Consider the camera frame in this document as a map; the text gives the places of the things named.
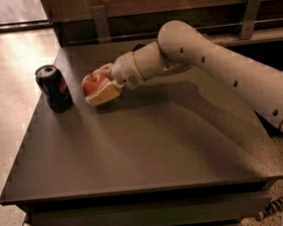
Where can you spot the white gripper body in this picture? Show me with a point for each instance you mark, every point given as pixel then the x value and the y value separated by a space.
pixel 123 70

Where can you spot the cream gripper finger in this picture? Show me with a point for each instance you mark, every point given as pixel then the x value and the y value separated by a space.
pixel 103 72
pixel 104 93

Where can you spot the red apple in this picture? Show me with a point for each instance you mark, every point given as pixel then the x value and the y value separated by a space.
pixel 91 83

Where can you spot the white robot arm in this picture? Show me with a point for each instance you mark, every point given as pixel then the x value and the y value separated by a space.
pixel 177 46

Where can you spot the dark pepsi can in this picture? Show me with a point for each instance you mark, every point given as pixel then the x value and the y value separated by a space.
pixel 54 88

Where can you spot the black snack bar packet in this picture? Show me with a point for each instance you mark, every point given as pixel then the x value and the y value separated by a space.
pixel 138 46

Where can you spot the dark drawer cabinet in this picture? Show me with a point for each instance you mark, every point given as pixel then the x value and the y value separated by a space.
pixel 211 209

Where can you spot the black white striped object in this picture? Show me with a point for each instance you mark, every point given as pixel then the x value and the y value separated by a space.
pixel 271 208

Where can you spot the left metal bracket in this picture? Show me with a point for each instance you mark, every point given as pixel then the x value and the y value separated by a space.
pixel 100 17

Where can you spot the metal bracket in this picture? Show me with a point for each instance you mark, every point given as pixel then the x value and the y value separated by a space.
pixel 247 23
pixel 100 17

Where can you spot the right metal bracket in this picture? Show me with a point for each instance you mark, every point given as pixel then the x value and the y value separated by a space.
pixel 247 23

